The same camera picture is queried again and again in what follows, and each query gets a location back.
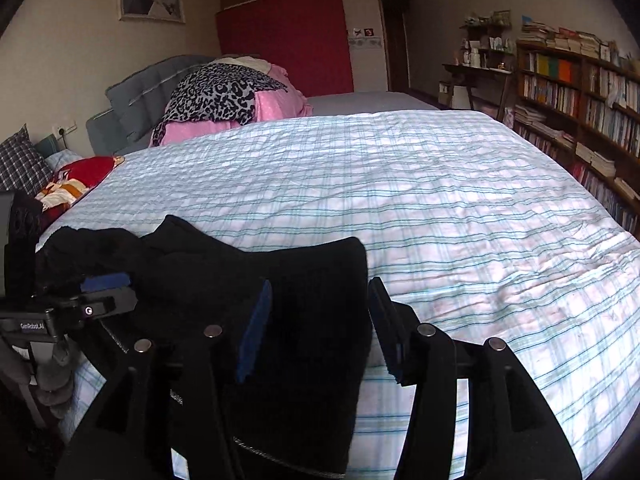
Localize red patterned pillow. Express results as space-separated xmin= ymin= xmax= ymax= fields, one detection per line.
xmin=35 ymin=156 xmax=126 ymax=219

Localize plaid bed sheet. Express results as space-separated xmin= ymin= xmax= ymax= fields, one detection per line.
xmin=37 ymin=109 xmax=640 ymax=480

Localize dark wooden door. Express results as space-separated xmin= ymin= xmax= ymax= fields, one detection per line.
xmin=377 ymin=0 xmax=414 ymax=92

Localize black pants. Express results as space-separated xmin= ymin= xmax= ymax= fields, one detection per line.
xmin=35 ymin=215 xmax=374 ymax=479

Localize small shelf with ornaments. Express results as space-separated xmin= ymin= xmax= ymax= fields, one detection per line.
xmin=457 ymin=10 xmax=516 ymax=69

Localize wooden desk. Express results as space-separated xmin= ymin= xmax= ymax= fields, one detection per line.
xmin=442 ymin=62 xmax=516 ymax=121

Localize wooden bookshelf with books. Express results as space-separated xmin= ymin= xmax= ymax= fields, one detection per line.
xmin=512 ymin=15 xmax=640 ymax=241

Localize grey padded headboard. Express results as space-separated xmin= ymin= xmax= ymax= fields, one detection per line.
xmin=86 ymin=55 xmax=222 ymax=157

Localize white wardrobe panel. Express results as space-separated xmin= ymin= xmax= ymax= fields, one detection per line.
xmin=340 ymin=0 xmax=390 ymax=95

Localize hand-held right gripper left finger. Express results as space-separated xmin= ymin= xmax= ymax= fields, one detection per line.
xmin=55 ymin=279 xmax=274 ymax=480

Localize leopard print blanket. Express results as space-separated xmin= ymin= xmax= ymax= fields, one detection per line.
xmin=150 ymin=64 xmax=289 ymax=147

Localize grey mattress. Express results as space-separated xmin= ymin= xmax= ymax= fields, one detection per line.
xmin=304 ymin=91 xmax=442 ymax=122

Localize plaid pillow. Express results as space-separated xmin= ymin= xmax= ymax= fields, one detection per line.
xmin=0 ymin=124 xmax=55 ymax=194

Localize person's left hand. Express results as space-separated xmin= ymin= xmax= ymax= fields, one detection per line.
xmin=29 ymin=336 xmax=77 ymax=422

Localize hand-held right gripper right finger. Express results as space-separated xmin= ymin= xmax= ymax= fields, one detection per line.
xmin=367 ymin=276 xmax=584 ymax=480

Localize pink blanket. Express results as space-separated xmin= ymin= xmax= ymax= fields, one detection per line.
xmin=160 ymin=57 xmax=314 ymax=147

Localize light blue pillow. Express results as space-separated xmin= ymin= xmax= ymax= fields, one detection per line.
xmin=45 ymin=149 xmax=81 ymax=171

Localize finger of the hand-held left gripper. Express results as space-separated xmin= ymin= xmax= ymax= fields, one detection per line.
xmin=76 ymin=271 xmax=139 ymax=318

